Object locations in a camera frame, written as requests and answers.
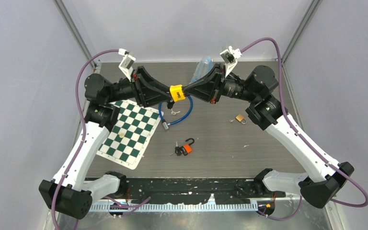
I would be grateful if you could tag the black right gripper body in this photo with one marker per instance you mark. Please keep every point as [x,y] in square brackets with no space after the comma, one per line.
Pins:
[219,84]

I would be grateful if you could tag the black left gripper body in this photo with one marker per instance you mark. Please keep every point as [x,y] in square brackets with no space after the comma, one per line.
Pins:
[137,95]

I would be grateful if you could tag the yellow padlock key bunch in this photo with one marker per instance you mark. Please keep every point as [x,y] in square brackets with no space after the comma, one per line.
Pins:
[169,105]

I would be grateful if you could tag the yellow padlock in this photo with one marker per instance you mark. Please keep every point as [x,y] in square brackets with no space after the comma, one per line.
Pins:
[177,93]

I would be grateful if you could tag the small silver keys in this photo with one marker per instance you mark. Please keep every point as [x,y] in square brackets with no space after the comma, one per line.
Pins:
[174,112]

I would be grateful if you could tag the brass padlock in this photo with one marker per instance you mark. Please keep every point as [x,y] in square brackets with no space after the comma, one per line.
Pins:
[240,118]

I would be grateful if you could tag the orange black padlock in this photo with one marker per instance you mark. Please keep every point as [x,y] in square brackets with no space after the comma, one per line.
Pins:
[186,148]

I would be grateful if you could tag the black headed key bunch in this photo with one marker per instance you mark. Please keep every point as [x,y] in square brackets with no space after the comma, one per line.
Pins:
[177,150]

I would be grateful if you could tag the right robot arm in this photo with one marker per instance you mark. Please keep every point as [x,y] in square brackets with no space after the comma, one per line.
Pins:
[323,175]

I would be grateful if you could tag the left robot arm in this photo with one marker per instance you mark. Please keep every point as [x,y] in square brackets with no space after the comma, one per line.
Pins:
[66,192]

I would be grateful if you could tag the blue translucent metronome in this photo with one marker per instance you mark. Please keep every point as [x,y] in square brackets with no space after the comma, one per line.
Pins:
[204,66]

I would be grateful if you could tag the green white chessboard mat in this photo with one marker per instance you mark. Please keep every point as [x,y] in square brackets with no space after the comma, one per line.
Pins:
[138,124]

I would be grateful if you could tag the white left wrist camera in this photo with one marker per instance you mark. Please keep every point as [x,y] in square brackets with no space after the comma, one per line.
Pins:
[126,64]

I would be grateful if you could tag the aluminium corner post left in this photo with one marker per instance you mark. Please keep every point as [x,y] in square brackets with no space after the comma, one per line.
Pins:
[74,23]

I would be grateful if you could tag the aluminium corner post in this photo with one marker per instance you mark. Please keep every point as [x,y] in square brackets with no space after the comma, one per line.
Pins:
[74,23]
[307,17]

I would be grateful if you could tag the slotted cable duct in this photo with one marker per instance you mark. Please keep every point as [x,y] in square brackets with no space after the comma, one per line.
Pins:
[103,206]

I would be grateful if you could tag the aluminium corner post right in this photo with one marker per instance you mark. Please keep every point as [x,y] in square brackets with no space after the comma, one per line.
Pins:
[307,17]

